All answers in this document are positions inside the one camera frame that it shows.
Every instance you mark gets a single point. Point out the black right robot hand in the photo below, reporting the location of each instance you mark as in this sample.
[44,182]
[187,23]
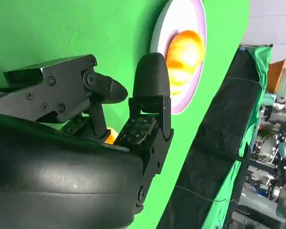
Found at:
[62,179]

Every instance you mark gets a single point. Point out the black backdrop cloth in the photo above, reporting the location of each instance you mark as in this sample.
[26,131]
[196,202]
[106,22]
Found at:
[217,143]

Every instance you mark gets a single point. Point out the orange panel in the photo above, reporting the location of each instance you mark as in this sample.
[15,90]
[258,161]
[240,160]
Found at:
[275,76]

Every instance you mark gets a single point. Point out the green table cloth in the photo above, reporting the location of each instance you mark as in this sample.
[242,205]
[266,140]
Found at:
[62,23]

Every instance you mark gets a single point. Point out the orange and white bread roll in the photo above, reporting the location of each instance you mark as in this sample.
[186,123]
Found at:
[111,137]
[186,55]

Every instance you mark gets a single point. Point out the lilac plate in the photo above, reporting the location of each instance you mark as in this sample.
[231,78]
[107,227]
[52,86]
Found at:
[195,19]

